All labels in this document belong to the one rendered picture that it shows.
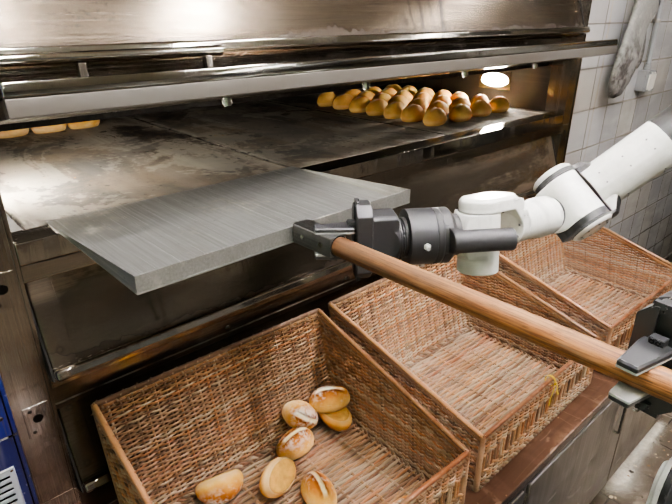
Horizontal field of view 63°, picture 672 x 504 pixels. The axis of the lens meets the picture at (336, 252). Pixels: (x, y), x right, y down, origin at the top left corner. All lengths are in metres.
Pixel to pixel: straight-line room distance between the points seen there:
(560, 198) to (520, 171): 0.96
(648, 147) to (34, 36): 1.00
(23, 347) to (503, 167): 1.48
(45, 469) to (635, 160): 1.21
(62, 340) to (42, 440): 0.20
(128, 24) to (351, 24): 0.49
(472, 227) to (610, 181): 0.33
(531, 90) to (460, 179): 0.63
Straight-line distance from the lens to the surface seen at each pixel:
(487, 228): 0.86
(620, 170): 1.09
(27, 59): 0.86
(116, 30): 0.99
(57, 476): 1.24
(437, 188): 1.64
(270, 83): 0.97
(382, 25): 1.33
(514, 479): 1.35
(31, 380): 1.11
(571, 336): 0.62
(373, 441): 1.36
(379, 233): 0.81
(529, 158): 2.06
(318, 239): 0.82
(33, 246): 1.01
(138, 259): 0.85
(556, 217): 1.02
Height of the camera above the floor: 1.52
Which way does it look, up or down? 24 degrees down
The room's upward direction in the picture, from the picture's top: straight up
